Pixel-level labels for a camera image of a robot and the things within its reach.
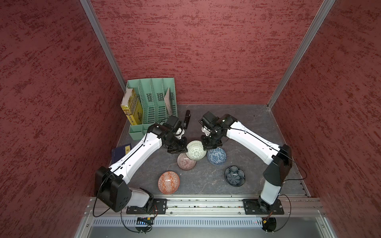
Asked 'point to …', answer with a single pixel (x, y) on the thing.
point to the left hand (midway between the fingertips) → (185, 153)
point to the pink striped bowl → (184, 163)
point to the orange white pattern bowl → (168, 182)
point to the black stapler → (187, 119)
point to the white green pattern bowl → (195, 150)
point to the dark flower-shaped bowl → (234, 176)
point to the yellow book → (132, 107)
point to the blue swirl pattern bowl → (217, 156)
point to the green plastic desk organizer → (151, 93)
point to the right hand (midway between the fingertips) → (205, 151)
